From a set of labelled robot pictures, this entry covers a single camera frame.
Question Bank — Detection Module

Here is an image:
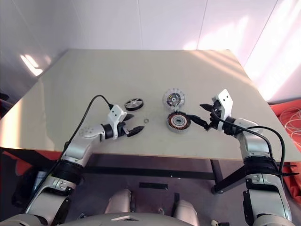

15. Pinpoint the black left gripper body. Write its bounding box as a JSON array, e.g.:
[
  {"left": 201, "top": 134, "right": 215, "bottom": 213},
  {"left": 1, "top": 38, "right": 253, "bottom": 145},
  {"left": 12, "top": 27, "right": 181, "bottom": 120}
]
[{"left": 117, "top": 121, "right": 133, "bottom": 139}]

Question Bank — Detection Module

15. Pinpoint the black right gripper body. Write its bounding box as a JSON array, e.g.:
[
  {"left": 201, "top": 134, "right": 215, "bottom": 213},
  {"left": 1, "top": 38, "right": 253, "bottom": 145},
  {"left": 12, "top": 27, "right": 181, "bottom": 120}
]
[{"left": 204, "top": 100, "right": 223, "bottom": 131}]

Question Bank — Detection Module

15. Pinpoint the black spoked rotor disc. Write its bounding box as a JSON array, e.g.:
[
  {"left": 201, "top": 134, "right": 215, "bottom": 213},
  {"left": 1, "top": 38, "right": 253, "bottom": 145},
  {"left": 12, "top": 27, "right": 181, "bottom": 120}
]
[{"left": 124, "top": 98, "right": 144, "bottom": 112}]

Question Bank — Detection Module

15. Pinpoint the silver finned motor housing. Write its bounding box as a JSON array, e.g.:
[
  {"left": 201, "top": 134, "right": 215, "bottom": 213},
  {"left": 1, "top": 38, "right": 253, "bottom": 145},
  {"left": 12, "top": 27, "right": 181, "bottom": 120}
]
[{"left": 162, "top": 88, "right": 186, "bottom": 112}]

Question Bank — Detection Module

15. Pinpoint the black floor tape strip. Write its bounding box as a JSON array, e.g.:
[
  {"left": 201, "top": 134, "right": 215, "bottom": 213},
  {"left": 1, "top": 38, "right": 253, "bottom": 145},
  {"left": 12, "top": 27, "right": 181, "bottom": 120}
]
[{"left": 139, "top": 182, "right": 169, "bottom": 190}]

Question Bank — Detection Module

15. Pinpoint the beige robot left leg cover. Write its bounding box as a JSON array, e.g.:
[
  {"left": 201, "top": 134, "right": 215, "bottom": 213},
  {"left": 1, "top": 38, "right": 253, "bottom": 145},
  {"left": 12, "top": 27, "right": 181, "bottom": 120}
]
[{"left": 104, "top": 188, "right": 134, "bottom": 215}]

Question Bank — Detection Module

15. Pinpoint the beige robot leg cover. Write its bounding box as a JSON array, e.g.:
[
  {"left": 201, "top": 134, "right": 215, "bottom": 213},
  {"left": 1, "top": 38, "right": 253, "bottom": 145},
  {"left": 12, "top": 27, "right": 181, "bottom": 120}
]
[
  {"left": 104, "top": 188, "right": 134, "bottom": 215},
  {"left": 173, "top": 199, "right": 201, "bottom": 220}
]

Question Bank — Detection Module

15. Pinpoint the beige robot right leg cover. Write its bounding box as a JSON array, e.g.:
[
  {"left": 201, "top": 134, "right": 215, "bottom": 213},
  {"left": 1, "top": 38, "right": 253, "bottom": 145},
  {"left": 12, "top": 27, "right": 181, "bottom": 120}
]
[{"left": 173, "top": 199, "right": 201, "bottom": 220}]

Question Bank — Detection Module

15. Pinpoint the silver robot torso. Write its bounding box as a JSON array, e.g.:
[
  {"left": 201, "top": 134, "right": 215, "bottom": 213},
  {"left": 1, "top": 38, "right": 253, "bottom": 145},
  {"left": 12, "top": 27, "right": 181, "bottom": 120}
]
[{"left": 47, "top": 212, "right": 226, "bottom": 226}]

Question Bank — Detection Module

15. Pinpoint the blue spray can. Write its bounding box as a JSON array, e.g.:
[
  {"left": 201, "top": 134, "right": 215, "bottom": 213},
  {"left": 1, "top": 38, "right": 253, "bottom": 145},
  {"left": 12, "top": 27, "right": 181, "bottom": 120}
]
[{"left": 35, "top": 171, "right": 47, "bottom": 189}]

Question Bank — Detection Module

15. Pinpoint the black mesh bag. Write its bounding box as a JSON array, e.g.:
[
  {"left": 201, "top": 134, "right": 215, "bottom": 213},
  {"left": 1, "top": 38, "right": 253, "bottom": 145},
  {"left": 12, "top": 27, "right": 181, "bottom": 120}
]
[{"left": 11, "top": 173, "right": 42, "bottom": 208}]

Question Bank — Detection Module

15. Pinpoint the dark chair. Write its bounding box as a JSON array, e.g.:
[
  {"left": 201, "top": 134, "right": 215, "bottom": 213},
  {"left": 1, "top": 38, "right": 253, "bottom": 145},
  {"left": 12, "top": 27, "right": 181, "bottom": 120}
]
[{"left": 0, "top": 92, "right": 15, "bottom": 118}]

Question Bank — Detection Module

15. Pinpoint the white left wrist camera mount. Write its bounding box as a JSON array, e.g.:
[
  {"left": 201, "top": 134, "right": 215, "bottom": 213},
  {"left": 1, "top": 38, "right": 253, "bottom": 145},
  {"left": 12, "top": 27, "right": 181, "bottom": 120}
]
[{"left": 107, "top": 105, "right": 128, "bottom": 141}]

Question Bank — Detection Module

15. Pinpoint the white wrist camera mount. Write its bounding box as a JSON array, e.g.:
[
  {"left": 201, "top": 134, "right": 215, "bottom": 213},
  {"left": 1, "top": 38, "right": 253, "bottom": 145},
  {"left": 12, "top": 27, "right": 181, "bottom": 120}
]
[
  {"left": 212, "top": 89, "right": 234, "bottom": 130},
  {"left": 107, "top": 105, "right": 128, "bottom": 141}
]

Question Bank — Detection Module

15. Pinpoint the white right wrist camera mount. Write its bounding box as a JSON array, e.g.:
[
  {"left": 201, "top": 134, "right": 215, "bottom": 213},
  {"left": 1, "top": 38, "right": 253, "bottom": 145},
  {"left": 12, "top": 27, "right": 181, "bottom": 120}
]
[{"left": 212, "top": 89, "right": 234, "bottom": 130}]

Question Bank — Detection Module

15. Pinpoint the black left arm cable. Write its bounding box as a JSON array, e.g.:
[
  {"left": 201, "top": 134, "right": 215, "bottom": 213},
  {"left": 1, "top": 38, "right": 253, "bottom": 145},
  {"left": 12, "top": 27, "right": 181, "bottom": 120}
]
[{"left": 32, "top": 95, "right": 115, "bottom": 196}]

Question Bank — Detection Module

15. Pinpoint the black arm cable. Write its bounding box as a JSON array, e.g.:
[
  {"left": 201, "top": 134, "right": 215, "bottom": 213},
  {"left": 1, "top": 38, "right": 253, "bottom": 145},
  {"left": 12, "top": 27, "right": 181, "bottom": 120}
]
[
  {"left": 210, "top": 107, "right": 286, "bottom": 175},
  {"left": 32, "top": 95, "right": 115, "bottom": 196}
]

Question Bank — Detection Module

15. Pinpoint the black metal table frame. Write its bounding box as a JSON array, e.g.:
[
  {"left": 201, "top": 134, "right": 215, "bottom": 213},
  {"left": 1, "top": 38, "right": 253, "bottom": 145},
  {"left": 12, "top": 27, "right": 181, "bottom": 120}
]
[{"left": 0, "top": 147, "right": 250, "bottom": 195}]

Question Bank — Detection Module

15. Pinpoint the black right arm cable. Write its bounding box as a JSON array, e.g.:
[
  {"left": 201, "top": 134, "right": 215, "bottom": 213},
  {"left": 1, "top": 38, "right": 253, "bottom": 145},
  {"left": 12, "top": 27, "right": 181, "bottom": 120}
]
[{"left": 210, "top": 107, "right": 286, "bottom": 175}]

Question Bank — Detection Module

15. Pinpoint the orange cloth with cables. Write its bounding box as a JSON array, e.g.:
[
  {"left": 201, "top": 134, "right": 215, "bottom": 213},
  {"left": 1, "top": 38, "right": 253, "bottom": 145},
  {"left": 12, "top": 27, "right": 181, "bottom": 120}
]
[{"left": 268, "top": 98, "right": 301, "bottom": 212}]

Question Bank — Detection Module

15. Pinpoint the white cable coil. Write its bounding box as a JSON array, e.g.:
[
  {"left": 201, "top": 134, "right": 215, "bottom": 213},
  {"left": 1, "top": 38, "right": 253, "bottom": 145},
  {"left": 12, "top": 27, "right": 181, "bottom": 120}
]
[{"left": 279, "top": 105, "right": 301, "bottom": 145}]

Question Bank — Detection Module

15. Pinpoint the black cable tie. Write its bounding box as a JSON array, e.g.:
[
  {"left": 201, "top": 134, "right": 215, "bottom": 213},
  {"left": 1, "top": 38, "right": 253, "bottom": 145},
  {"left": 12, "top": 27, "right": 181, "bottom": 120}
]
[{"left": 274, "top": 170, "right": 300, "bottom": 178}]

